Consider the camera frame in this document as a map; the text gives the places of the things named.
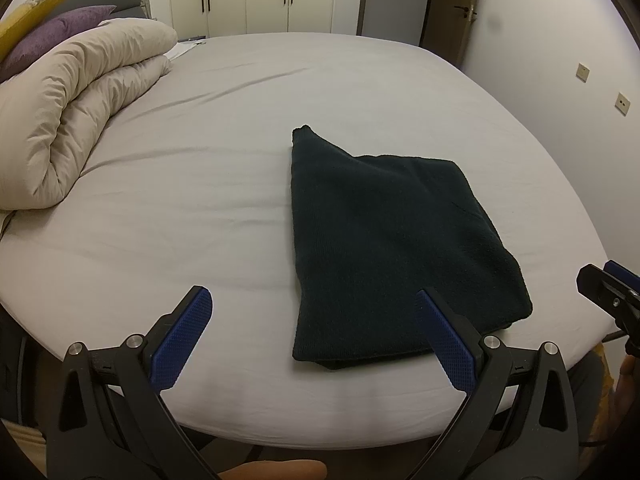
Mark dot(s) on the white papers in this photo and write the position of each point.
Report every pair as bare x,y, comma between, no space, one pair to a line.
187,49

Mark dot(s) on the beige folded duvet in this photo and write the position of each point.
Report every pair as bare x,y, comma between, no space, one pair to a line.
75,105

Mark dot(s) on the bed with white sheet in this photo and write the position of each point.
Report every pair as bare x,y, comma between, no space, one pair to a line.
200,185

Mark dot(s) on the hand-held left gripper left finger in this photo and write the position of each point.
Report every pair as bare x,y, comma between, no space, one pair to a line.
185,340

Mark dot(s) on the person's right hand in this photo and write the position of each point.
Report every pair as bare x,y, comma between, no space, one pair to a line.
629,385

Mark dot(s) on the purple pillow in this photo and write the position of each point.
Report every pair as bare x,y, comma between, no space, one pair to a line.
55,35

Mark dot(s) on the yellow pillow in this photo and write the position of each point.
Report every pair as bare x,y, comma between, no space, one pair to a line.
30,10

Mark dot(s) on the grey door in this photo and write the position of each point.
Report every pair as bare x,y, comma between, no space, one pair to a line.
397,5

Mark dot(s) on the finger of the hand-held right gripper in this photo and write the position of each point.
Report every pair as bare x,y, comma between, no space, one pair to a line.
605,292
622,271

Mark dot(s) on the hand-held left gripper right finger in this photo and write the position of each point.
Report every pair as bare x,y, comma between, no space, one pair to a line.
445,340

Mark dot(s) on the dark green knit sweater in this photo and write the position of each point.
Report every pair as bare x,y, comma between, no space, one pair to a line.
390,240

